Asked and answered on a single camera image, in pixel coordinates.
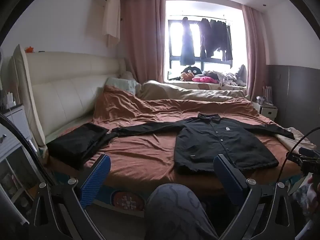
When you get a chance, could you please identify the light patterned pillow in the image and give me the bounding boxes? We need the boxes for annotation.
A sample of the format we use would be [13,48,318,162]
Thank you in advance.
[105,71,140,95]

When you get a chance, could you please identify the dark hanging garment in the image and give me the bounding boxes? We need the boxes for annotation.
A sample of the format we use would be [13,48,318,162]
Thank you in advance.
[210,19,233,61]
[199,18,215,59]
[179,17,195,65]

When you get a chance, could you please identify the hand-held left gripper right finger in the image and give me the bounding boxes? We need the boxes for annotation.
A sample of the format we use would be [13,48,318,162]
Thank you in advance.
[213,154,293,240]

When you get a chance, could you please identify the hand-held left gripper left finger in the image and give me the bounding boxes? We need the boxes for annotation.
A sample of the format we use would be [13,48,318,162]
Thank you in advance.
[30,154,112,240]

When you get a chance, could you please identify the white bedside cabinet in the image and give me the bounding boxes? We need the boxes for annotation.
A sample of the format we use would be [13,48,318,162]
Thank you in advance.
[0,105,48,208]

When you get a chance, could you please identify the cream padded headboard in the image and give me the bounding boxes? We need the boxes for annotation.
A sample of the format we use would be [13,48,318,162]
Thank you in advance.
[11,44,137,145]

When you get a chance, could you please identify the pink curtain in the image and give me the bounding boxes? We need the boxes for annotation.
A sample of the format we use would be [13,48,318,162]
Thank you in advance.
[120,0,167,83]
[241,4,267,100]

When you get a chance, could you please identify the white wire rack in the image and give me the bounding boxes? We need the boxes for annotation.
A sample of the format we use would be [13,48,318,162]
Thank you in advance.
[262,86,274,105]

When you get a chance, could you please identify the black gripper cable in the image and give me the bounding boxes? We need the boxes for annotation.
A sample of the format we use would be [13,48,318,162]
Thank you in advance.
[0,114,47,180]
[284,128,320,177]

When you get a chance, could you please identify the folded black pants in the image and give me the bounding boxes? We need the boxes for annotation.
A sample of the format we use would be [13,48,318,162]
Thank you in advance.
[46,123,110,169]

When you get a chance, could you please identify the window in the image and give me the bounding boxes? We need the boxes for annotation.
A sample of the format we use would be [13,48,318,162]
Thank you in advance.
[165,0,248,83]

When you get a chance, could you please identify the beige duvet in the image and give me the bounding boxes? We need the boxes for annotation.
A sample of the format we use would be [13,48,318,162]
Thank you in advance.
[136,80,250,103]

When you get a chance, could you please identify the cream hanging cloth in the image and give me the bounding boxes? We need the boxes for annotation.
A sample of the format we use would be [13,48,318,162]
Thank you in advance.
[102,0,122,47]

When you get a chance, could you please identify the cream nightstand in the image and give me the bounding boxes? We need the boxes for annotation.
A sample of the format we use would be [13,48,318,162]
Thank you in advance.
[252,101,278,123]

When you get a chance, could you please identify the black button-up jacket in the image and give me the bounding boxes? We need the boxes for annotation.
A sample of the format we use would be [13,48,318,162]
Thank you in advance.
[107,113,295,175]

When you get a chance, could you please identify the cream blanket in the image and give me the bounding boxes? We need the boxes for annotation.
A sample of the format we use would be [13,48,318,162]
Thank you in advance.
[275,127,317,153]

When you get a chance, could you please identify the pile of clothes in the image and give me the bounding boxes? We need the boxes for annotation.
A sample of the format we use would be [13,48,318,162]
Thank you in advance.
[205,65,247,87]

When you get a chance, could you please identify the patterned bed sheet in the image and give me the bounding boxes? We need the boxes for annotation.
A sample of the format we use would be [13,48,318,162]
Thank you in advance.
[47,170,293,212]

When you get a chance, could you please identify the person's patterned grey leg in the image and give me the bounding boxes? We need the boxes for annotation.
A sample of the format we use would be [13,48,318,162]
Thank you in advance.
[145,183,219,240]

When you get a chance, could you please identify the pink plush toy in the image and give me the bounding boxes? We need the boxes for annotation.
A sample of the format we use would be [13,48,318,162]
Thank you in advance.
[192,76,218,83]

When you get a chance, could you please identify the person's right hand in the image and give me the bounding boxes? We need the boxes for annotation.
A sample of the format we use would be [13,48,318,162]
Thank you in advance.
[307,176,320,214]

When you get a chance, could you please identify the bed with rust-orange sheet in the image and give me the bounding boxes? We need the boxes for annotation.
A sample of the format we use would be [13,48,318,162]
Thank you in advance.
[47,85,300,193]

